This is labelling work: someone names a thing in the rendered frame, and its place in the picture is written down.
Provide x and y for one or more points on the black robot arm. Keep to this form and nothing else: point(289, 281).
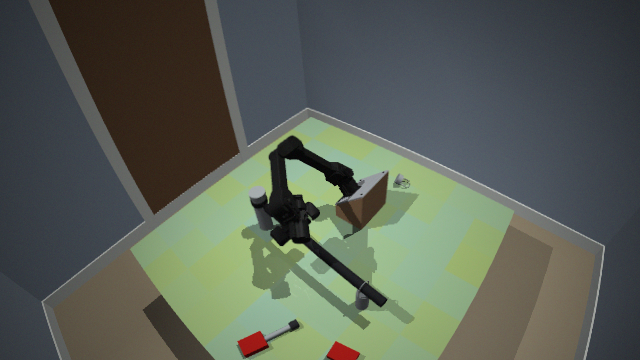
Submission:
point(282, 201)

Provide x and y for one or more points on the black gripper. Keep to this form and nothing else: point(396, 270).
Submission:
point(281, 234)

